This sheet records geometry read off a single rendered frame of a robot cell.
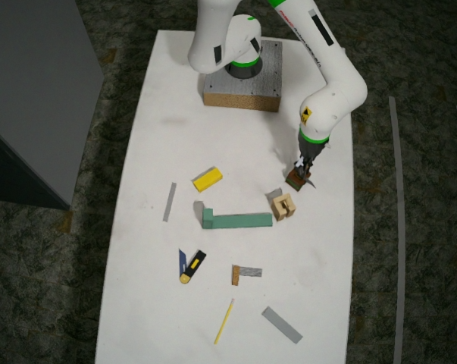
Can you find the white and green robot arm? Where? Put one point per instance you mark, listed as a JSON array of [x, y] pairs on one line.
[[236, 44]]

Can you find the try square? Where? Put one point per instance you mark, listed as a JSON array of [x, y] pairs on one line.
[[237, 271]]

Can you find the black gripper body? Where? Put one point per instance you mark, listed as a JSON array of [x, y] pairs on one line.
[[306, 154]]

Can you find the grey flat bar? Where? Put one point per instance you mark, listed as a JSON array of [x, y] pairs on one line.
[[169, 201], [282, 325]]

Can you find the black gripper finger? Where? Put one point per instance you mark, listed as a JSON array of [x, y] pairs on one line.
[[301, 167], [310, 165]]

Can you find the green l-shaped bar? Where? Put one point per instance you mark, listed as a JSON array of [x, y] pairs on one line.
[[235, 221]]

